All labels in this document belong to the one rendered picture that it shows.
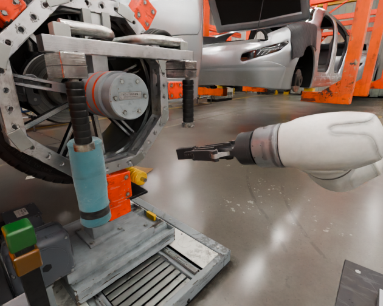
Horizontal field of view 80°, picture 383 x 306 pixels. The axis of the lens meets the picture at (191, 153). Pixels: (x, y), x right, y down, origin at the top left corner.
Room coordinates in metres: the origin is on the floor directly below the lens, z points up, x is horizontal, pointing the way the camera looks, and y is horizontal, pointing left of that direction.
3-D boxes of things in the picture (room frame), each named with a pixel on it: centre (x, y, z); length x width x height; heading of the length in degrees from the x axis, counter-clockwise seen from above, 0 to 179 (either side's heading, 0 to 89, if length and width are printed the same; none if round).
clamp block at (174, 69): (0.76, 0.03, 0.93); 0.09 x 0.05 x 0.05; 48
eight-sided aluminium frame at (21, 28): (0.77, 0.30, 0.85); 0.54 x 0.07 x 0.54; 138
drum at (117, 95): (0.73, 0.25, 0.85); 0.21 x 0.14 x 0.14; 48
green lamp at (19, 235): (0.33, 0.30, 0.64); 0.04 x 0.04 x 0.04; 48
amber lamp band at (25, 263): (0.33, 0.30, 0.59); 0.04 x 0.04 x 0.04; 48
